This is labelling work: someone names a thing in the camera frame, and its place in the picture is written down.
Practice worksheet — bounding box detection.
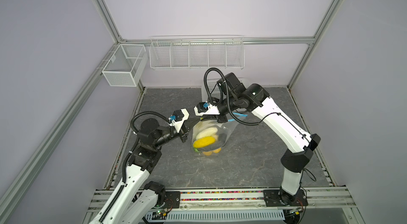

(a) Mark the yellow toy lemon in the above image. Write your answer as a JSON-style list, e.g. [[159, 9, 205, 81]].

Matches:
[[202, 148, 222, 156]]

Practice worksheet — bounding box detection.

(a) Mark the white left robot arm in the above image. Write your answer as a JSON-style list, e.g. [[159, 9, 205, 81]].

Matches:
[[91, 109, 189, 224]]

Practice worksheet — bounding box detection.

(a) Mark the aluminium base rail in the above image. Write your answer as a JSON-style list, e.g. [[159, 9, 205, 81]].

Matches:
[[85, 187, 357, 224]]

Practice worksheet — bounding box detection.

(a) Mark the white perforated plastic basket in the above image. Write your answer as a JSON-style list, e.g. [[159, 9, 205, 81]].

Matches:
[[201, 77, 249, 104]]

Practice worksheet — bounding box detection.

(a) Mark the beige toy potato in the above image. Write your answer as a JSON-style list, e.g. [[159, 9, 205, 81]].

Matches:
[[194, 120, 218, 131]]

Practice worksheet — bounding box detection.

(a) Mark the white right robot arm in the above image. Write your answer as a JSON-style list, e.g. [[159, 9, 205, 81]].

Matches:
[[195, 67, 321, 206]]

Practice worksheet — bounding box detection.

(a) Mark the white toy cucumber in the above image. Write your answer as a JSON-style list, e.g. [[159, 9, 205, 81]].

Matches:
[[196, 127, 218, 140]]

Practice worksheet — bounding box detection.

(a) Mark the clear zip top bag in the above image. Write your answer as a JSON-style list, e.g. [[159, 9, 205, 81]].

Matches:
[[192, 114, 239, 156]]

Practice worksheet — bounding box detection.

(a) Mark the black toy avocado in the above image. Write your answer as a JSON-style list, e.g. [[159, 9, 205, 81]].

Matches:
[[218, 134, 227, 146]]

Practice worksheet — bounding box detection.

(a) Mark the white wire wall rack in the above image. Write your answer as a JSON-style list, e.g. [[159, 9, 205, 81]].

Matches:
[[149, 35, 245, 69]]

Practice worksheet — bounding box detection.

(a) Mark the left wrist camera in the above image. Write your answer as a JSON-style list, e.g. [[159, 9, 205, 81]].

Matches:
[[168, 109, 189, 132]]

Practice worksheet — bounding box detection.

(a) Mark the white mesh wall box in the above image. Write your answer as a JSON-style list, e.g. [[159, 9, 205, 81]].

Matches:
[[102, 44, 148, 87]]

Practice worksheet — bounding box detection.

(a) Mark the yellow toy corn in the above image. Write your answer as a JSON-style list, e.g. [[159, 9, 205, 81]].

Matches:
[[192, 136, 216, 149]]

